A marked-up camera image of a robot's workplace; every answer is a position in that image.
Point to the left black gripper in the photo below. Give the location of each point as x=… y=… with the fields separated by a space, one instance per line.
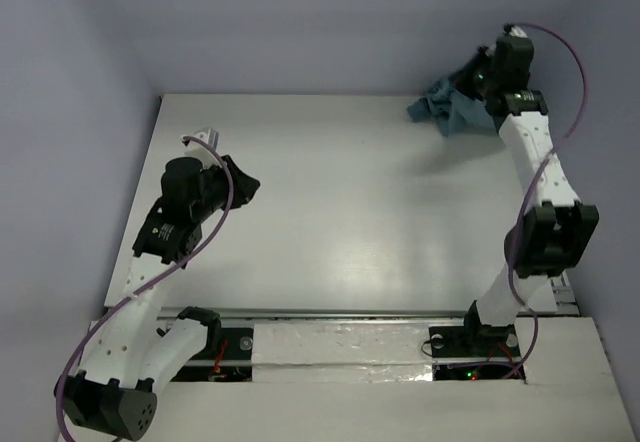
x=230 y=182

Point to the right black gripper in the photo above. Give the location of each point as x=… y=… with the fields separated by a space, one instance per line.
x=463 y=79

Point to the teal t-shirt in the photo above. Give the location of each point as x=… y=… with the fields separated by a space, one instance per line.
x=450 y=110

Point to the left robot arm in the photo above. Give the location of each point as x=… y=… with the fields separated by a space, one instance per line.
x=114 y=387

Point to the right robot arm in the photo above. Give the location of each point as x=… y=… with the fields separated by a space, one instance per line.
x=553 y=226

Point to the white foil-taped centre block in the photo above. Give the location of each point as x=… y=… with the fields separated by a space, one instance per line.
x=340 y=352

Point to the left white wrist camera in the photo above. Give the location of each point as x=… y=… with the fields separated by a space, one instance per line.
x=202 y=145

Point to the aluminium front rail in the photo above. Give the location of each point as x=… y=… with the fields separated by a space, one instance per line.
x=329 y=314

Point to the aluminium rail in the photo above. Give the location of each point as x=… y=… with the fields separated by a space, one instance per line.
x=564 y=296
x=329 y=314

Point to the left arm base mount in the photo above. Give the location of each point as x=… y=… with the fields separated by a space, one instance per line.
x=231 y=361

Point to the aluminium right side rail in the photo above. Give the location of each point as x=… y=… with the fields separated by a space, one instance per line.
x=564 y=296

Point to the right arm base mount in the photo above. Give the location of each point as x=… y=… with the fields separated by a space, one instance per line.
x=455 y=358

